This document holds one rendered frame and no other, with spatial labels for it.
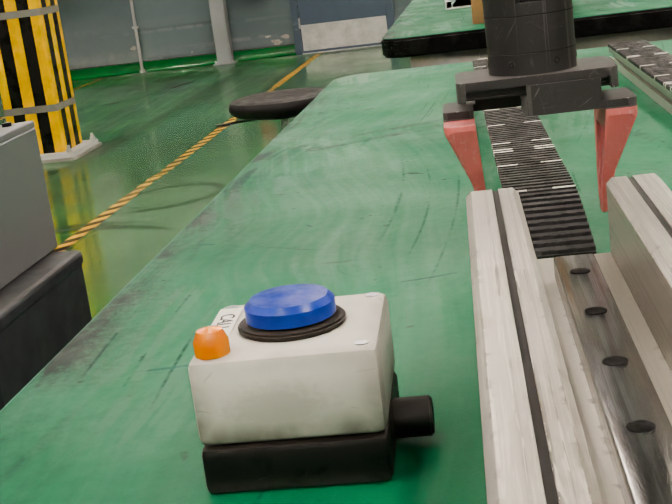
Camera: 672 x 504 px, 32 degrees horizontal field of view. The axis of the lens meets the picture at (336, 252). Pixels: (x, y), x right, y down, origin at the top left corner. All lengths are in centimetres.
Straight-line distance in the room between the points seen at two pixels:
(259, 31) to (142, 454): 1133
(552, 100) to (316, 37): 1100
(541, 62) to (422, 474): 34
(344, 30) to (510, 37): 1094
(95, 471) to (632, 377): 25
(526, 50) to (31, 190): 43
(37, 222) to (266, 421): 53
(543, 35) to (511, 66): 3
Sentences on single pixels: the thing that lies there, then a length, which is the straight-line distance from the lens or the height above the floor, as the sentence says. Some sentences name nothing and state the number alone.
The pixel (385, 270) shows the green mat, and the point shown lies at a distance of 81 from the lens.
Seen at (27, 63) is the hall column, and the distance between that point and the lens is 700.
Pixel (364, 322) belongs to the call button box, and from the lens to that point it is 51.
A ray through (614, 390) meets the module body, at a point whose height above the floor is 84.
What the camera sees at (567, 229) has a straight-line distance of 78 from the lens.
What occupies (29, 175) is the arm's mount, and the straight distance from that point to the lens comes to 99.
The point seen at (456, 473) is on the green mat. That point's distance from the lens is 50.
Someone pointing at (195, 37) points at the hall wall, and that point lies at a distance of 1200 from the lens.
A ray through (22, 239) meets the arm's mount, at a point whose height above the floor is 80.
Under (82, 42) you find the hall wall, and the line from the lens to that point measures 1234.
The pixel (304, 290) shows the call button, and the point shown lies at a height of 85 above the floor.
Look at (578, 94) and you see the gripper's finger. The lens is 76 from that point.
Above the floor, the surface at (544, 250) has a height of 80.
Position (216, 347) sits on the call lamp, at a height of 84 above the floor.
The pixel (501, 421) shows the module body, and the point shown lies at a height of 86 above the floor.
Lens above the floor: 100
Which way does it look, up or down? 14 degrees down
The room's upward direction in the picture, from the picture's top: 7 degrees counter-clockwise
